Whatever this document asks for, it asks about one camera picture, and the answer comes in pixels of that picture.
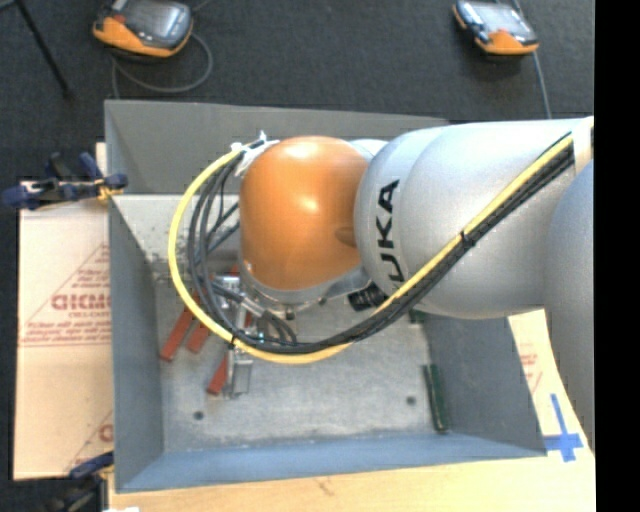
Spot grey metal bin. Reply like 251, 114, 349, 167
103, 99, 548, 494

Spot black cylinder on white bracket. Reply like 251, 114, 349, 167
346, 281, 390, 314

